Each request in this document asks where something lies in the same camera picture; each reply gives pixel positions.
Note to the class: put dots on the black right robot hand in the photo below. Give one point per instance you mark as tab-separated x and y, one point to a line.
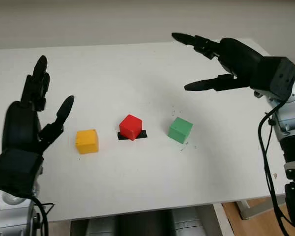
241	61

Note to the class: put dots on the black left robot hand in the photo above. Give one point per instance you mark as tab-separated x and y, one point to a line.
19	127

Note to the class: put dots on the red wooden block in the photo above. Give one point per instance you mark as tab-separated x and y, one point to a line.
130	125

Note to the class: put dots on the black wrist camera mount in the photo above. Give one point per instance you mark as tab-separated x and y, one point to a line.
16	172
273	76

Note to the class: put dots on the green wooden block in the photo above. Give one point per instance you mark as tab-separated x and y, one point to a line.
179	130

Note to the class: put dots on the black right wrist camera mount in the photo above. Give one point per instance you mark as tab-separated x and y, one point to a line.
273	76

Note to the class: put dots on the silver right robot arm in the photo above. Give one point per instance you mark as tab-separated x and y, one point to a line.
292	123

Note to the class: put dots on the black tape strip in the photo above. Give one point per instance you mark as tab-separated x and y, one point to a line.
143	135

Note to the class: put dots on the yellow wooden block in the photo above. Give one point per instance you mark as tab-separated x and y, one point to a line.
87	141

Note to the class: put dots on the white table leg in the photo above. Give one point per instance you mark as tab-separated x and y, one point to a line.
221	221

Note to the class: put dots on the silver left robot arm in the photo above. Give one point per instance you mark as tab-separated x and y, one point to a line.
12	216

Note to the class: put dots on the grey metal table frame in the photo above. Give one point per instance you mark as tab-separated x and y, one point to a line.
243	209

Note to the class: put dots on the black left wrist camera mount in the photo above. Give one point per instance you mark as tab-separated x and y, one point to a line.
16	172

